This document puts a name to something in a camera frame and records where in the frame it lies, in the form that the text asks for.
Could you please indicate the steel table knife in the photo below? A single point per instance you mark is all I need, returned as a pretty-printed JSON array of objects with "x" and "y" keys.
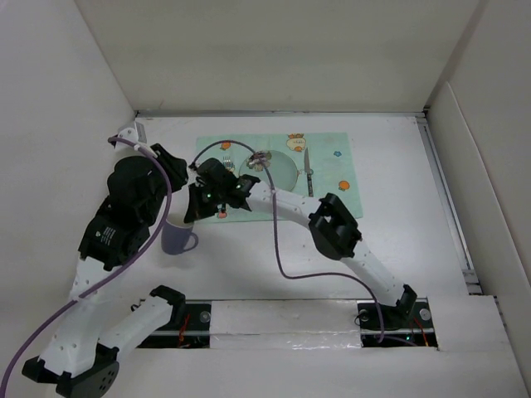
[{"x": 308, "y": 171}]

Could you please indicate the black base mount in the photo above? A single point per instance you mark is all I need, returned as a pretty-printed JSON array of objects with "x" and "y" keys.
[
  {"x": 416, "y": 331},
  {"x": 193, "y": 332}
]

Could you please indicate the steel fork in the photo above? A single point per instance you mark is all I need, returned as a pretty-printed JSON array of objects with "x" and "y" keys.
[{"x": 228, "y": 164}]

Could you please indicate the purple ceramic mug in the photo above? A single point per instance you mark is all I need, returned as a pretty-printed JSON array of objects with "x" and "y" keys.
[{"x": 178, "y": 238}]

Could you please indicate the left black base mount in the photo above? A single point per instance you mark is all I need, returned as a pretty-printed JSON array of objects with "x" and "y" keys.
[{"x": 193, "y": 332}]

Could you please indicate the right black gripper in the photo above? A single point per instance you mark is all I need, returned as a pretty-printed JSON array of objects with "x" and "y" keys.
[{"x": 197, "y": 209}]

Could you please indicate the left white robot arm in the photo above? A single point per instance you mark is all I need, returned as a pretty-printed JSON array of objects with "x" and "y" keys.
[{"x": 83, "y": 358}]

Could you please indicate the green cartoon print placemat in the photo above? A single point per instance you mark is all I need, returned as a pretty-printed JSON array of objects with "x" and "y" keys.
[{"x": 330, "y": 159}]

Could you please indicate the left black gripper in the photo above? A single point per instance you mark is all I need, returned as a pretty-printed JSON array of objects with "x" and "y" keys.
[{"x": 177, "y": 166}]

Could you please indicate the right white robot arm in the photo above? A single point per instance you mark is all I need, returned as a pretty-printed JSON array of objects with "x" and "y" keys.
[{"x": 333, "y": 229}]

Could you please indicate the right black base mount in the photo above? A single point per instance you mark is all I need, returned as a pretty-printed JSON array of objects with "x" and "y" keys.
[{"x": 416, "y": 331}]

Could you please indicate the green floral plate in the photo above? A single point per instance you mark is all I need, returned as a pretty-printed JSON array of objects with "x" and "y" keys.
[{"x": 278, "y": 165}]

